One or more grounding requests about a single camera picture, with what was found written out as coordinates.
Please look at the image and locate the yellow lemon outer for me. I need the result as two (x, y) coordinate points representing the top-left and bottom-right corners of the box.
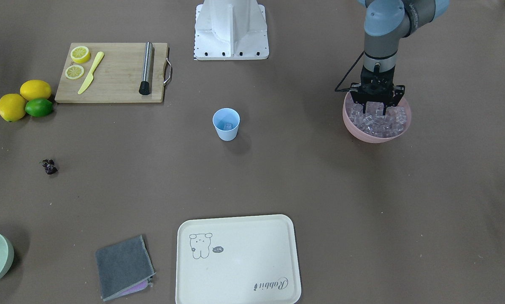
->
(0, 94), (27, 122)

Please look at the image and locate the green lime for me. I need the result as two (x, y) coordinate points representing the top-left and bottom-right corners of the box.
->
(24, 98), (54, 117)

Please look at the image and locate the pile of ice cubes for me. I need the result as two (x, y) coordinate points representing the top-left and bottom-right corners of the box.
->
(345, 100), (408, 138)

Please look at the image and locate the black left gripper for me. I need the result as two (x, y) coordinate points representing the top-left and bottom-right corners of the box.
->
(349, 67), (406, 116)

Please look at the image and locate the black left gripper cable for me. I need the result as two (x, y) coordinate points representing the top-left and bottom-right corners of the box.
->
(335, 52), (365, 92)

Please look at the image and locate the pink bowl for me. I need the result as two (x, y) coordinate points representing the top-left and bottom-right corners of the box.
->
(342, 92), (412, 144)

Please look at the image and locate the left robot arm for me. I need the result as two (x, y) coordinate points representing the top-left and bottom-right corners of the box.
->
(349, 0), (450, 112)

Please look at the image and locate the yellow lemon near board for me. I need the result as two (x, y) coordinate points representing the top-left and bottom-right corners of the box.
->
(20, 79), (52, 101)

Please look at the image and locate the cream rabbit tray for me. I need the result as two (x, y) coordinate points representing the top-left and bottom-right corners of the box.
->
(175, 214), (301, 304)

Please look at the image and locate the clear ice cube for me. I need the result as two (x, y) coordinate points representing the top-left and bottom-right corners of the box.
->
(222, 122), (234, 131)

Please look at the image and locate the bamboo cutting board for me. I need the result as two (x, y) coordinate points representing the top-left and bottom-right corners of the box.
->
(55, 42), (171, 103)

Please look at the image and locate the steel muddler black tip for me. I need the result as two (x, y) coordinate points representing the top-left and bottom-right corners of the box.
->
(138, 42), (154, 95)

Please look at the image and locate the lemon half lower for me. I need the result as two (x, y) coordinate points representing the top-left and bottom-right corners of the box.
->
(65, 64), (85, 80)

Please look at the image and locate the yellow plastic knife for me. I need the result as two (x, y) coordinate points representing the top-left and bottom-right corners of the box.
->
(77, 51), (105, 95)

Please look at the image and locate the light blue cup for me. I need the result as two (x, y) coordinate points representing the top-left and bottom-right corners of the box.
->
(212, 108), (240, 141)

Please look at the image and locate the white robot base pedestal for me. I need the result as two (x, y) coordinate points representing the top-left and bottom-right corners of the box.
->
(193, 0), (270, 60)

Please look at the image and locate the grey folded cloth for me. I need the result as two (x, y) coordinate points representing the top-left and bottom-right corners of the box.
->
(95, 235), (156, 301)

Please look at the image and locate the lemon half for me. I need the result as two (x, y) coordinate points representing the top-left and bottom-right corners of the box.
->
(65, 64), (85, 80)
(70, 46), (91, 64)

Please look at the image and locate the lemon half upper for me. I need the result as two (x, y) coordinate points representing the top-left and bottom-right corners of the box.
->
(70, 46), (91, 64)

